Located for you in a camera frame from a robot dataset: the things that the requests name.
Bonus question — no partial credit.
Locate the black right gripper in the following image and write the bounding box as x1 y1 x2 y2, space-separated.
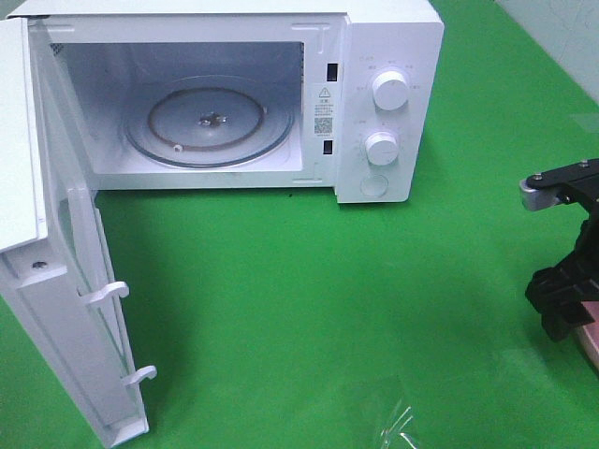
525 177 598 342

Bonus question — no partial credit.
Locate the pink round plate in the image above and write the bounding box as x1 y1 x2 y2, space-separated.
577 301 599 369

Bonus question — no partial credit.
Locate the round white door button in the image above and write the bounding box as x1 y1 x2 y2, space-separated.
360 175 388 197

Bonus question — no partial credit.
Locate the white microwave door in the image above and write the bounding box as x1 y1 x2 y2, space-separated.
1 16 156 448

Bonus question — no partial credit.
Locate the clear tape strip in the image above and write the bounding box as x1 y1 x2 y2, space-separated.
377 400 418 449

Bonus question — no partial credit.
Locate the lower white microwave knob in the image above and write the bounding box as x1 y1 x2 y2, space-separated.
365 132 400 167

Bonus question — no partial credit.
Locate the white microwave knob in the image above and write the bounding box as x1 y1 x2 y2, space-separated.
372 69 409 111
365 132 400 167

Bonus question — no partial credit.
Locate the upper white microwave knob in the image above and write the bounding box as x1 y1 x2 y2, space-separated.
372 69 409 111

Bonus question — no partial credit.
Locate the white microwave oven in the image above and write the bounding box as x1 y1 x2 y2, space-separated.
3 1 444 203

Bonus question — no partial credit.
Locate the glass microwave turntable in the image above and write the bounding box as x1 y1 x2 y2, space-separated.
124 76 300 168

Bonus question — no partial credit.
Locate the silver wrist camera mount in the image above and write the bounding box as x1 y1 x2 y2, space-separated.
519 158 599 213

